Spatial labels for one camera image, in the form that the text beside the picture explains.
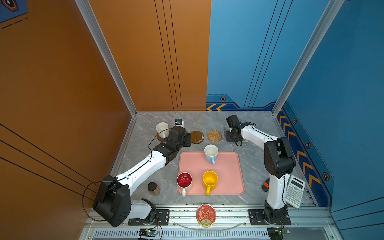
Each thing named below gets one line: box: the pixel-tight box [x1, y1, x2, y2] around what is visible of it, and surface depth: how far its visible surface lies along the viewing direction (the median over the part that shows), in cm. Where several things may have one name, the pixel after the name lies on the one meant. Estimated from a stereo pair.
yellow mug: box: [202, 170, 219, 197], surface depth 79 cm
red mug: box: [177, 171, 193, 197], surface depth 81 cm
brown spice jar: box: [147, 181, 161, 196], surface depth 76 cm
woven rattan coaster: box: [206, 130, 223, 143], surface depth 107 cm
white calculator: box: [285, 174, 306, 209], surface depth 82 cm
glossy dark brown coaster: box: [190, 130, 205, 145], surface depth 105 cm
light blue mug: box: [204, 144, 219, 165], surface depth 89 cm
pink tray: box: [176, 151, 245, 197], surface depth 90 cm
